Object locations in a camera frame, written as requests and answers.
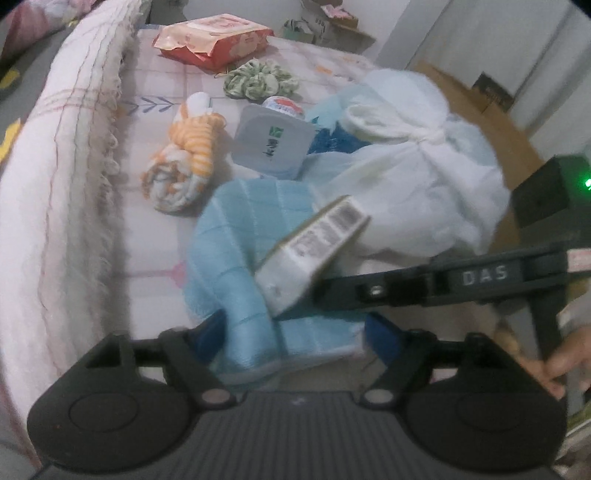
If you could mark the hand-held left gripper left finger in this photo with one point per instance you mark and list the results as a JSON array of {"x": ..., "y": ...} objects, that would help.
[{"x": 210, "y": 330}]

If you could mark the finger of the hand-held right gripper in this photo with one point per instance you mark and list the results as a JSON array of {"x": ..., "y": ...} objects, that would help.
[{"x": 360, "y": 290}]

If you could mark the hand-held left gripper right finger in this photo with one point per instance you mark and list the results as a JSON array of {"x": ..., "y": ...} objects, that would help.
[{"x": 385, "y": 334}]

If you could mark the small white carton box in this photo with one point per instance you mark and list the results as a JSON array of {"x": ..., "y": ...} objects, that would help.
[{"x": 309, "y": 249}]

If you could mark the light blue towel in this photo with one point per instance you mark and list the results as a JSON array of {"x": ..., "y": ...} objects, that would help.
[{"x": 240, "y": 258}]

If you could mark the white plastic bag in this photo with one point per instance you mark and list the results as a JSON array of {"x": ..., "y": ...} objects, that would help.
[{"x": 415, "y": 161}]

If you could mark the large brown cardboard box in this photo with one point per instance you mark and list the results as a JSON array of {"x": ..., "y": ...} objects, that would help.
[{"x": 485, "y": 134}]

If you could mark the orange striped sock roll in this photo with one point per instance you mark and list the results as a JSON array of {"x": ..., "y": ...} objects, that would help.
[{"x": 184, "y": 152}]

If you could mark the green patterned scrunchie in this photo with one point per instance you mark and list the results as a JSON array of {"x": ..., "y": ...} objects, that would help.
[{"x": 261, "y": 78}]

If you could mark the person's right hand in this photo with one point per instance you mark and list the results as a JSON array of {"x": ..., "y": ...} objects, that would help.
[{"x": 558, "y": 360}]

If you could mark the pink checked bed sheet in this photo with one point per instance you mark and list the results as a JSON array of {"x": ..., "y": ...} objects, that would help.
[{"x": 152, "y": 230}]

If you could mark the dark brown box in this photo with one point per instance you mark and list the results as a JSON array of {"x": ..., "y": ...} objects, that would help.
[{"x": 494, "y": 92}]

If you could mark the white cup with printed lid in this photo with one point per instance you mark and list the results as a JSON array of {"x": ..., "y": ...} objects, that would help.
[{"x": 284, "y": 106}]

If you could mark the white fringed blanket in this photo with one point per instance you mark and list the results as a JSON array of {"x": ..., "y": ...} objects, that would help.
[{"x": 60, "y": 184}]

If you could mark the grey curtain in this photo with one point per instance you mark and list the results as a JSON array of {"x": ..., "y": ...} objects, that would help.
[{"x": 545, "y": 55}]

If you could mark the printed cardboard box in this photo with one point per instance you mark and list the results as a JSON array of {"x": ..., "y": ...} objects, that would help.
[{"x": 344, "y": 33}]

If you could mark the green paper bag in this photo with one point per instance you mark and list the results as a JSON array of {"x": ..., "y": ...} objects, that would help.
[{"x": 295, "y": 30}]

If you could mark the small open cardboard box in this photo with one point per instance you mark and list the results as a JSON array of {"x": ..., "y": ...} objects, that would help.
[{"x": 337, "y": 9}]

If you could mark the pink red tissue pack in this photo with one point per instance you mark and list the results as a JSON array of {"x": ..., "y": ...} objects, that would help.
[{"x": 212, "y": 39}]

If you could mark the grey sheet with yellow prints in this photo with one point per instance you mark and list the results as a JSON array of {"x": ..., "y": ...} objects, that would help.
[{"x": 14, "y": 92}]

